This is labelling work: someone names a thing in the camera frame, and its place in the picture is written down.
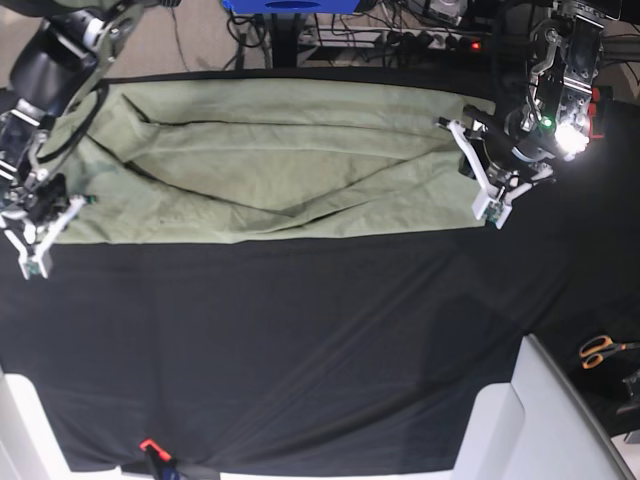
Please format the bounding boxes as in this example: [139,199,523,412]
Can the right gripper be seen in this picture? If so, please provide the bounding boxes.
[1,174,70,233]

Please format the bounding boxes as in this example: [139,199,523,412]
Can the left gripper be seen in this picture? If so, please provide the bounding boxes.
[458,104,556,186]

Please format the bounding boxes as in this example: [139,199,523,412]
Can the light green T-shirt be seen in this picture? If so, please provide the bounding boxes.
[45,78,479,244]

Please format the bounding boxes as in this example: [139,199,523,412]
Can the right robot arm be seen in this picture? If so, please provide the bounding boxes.
[1,1,151,230]

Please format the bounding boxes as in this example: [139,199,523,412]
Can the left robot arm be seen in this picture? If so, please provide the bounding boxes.
[459,1,623,191]

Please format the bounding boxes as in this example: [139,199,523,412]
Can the red black clamp right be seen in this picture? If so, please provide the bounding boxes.
[588,86,613,140]

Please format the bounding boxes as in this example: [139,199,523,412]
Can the red black clamp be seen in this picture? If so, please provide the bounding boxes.
[588,86,613,140]
[139,438,182,480]

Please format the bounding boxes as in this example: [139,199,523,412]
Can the black stand pole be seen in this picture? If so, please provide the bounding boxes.
[265,13,308,69]

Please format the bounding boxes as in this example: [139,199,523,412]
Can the black table cloth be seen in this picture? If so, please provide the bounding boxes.
[1,100,639,476]

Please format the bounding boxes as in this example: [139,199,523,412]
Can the blue box on stand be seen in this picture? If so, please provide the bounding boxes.
[222,0,359,14]

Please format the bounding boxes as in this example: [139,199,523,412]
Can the red black clamp bottom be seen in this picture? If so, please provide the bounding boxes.
[139,438,182,480]

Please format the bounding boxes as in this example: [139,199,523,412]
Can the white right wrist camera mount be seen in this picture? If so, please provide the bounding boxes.
[1,195,97,280]

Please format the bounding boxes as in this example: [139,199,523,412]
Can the orange handled scissors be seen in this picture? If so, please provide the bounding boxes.
[578,335,639,370]

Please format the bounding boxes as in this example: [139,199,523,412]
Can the white frame piece left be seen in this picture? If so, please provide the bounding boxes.
[1,372,150,479]

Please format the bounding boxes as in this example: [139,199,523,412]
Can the white frame piece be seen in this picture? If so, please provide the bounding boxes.
[451,334,634,479]
[1,372,150,479]

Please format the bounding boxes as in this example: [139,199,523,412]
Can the white frame piece right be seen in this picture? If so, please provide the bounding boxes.
[451,334,634,479]

